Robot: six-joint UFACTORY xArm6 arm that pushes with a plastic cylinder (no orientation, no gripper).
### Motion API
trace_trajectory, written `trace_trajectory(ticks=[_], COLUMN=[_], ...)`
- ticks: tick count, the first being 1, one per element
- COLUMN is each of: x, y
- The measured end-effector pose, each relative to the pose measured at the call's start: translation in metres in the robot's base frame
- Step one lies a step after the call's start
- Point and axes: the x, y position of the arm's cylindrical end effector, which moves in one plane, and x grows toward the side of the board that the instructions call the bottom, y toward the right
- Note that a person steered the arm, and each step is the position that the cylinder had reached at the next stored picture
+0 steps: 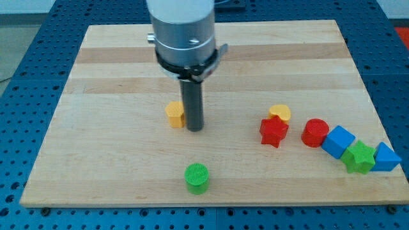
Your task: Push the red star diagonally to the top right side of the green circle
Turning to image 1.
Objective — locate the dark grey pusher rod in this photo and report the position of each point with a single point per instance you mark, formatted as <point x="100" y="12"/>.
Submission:
<point x="191" y="94"/>

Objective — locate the yellow heart block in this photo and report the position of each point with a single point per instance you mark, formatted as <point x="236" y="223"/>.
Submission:
<point x="280" y="110"/>

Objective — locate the red star block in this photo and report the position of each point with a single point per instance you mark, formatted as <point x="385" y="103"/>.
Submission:
<point x="273" y="131"/>

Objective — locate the yellow hexagon block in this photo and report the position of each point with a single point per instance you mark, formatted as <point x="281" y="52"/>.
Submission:
<point x="175" y="114"/>

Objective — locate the blue triangle block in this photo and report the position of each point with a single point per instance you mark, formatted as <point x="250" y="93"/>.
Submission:
<point x="385" y="158"/>

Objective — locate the blue cube block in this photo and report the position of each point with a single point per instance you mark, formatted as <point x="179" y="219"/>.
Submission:
<point x="337" y="141"/>

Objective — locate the red cylinder block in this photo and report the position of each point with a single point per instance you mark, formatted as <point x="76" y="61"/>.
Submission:
<point x="315" y="132"/>

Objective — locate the green cylinder block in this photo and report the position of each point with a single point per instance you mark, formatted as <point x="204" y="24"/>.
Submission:
<point x="197" y="178"/>

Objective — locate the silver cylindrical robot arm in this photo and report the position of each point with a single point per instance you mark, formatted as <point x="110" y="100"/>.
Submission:
<point x="185" y="47"/>

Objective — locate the green star block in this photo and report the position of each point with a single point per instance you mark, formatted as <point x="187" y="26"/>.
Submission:
<point x="359" y="158"/>

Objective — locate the wooden board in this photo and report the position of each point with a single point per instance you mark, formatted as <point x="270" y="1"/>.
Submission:
<point x="109" y="143"/>

